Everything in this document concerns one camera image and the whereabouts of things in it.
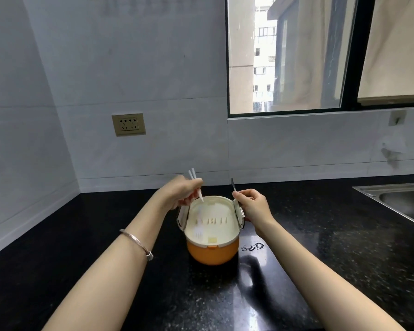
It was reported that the silver bangle bracelet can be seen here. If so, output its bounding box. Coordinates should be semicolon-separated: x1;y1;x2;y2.
119;229;154;262

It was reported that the cream lunch box lid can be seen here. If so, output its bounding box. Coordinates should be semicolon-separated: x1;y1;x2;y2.
177;195;245;247

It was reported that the person's right hand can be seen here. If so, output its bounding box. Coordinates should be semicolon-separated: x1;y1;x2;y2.
232;188;275;232

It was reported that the person's right forearm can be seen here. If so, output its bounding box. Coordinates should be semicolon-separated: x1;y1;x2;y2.
253;217;406;331

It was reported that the person's left forearm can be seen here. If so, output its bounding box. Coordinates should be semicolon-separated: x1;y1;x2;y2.
42;194;175;331

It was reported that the white apartment building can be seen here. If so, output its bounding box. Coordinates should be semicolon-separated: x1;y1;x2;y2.
253;0;279;113

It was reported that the white wall plate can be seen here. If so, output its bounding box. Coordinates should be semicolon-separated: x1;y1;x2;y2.
388;109;407;127

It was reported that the stainless steel sink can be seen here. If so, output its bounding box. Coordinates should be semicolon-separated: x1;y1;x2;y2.
352;182;414;231

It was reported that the white chopstick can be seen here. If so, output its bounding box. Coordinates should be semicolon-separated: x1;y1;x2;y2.
188;170;202;201
191;168;205;203

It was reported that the orange lunch box bowl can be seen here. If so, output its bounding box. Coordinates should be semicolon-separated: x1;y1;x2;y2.
186;237;240;266

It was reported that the black framed window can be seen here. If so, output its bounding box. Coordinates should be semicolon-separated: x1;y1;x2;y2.
225;0;414;119

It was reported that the gold wall socket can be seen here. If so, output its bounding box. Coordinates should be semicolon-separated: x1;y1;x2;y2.
111;113;146;137

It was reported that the person's left hand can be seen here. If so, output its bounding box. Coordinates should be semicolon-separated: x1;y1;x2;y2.
157;176;204;211

